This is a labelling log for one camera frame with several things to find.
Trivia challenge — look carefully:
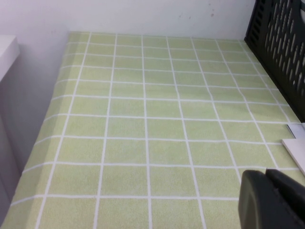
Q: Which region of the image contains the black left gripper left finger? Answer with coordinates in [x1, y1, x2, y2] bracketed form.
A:
[239, 169, 301, 229]

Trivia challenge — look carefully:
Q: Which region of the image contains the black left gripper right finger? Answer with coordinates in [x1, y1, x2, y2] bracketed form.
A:
[266, 168, 305, 229]

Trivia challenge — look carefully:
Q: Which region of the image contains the black plastic book holder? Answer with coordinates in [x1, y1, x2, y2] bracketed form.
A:
[244, 0, 305, 112]

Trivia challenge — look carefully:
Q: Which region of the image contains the green checked tablecloth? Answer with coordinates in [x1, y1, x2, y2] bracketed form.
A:
[9, 32, 305, 229]

